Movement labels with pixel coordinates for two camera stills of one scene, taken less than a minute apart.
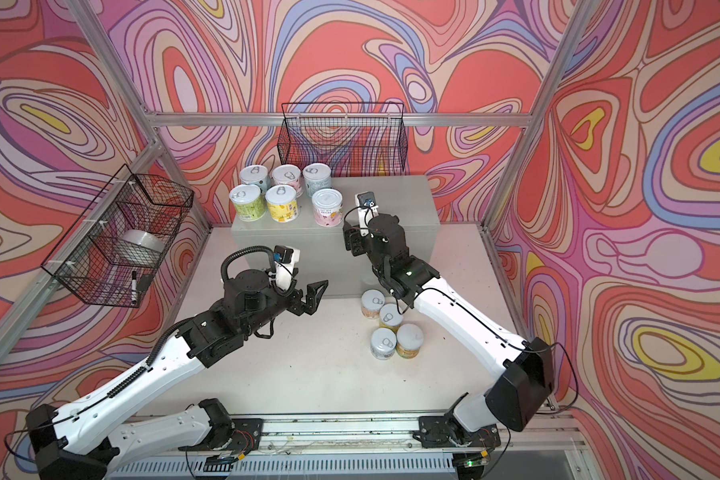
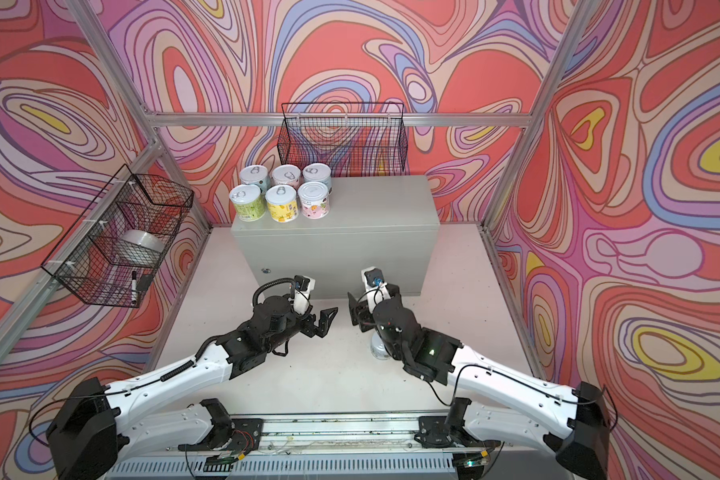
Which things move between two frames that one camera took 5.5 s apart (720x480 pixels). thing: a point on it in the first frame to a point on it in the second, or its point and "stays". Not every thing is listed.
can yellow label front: x=282 y=203 stays
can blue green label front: x=383 y=344 stays
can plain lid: x=328 y=207 to x=314 y=199
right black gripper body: x=361 y=245 to x=361 y=315
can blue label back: x=316 y=176 stays
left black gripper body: x=275 y=305 to x=293 y=326
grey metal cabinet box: x=319 y=252 stays
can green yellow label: x=249 y=201 stays
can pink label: x=288 y=174 stays
